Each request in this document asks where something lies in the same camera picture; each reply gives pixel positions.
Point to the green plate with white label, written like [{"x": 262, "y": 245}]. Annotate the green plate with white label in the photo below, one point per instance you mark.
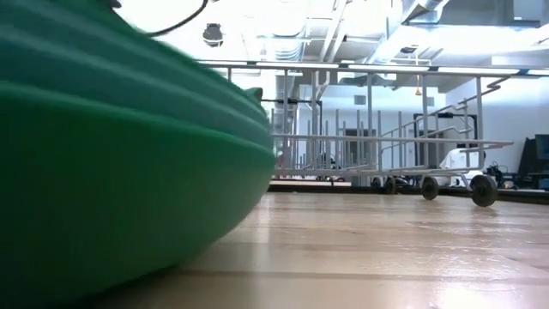
[{"x": 107, "y": 171}]

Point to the black ceiling dome device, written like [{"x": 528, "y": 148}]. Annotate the black ceiling dome device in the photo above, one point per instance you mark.
[{"x": 213, "y": 35}]

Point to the light wooden desk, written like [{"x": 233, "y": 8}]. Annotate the light wooden desk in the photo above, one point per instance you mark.
[{"x": 300, "y": 183}]

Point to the black monitor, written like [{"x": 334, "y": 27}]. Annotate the black monitor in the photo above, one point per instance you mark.
[{"x": 534, "y": 159}]

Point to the black metal frame stand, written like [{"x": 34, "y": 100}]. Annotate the black metal frame stand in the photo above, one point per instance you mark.
[{"x": 446, "y": 115}]

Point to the black aluminium table frame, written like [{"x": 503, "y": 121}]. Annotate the black aluminium table frame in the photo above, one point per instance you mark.
[{"x": 523, "y": 195}]

